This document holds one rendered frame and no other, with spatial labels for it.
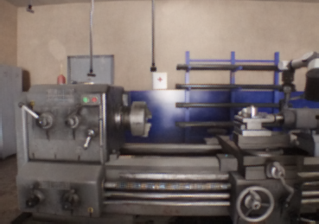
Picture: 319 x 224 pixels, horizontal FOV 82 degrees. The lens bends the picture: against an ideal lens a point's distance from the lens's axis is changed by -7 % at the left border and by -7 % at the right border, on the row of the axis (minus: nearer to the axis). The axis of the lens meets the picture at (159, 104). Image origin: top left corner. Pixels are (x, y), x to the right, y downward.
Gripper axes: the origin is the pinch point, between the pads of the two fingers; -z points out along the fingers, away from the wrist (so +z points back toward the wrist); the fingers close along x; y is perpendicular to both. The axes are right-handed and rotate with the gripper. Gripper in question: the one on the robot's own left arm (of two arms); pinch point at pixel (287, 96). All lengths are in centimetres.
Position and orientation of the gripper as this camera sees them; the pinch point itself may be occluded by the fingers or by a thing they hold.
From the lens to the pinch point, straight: 171.2
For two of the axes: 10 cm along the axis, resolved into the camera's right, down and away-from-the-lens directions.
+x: -9.0, -0.2, 4.3
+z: 0.0, -10.0, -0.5
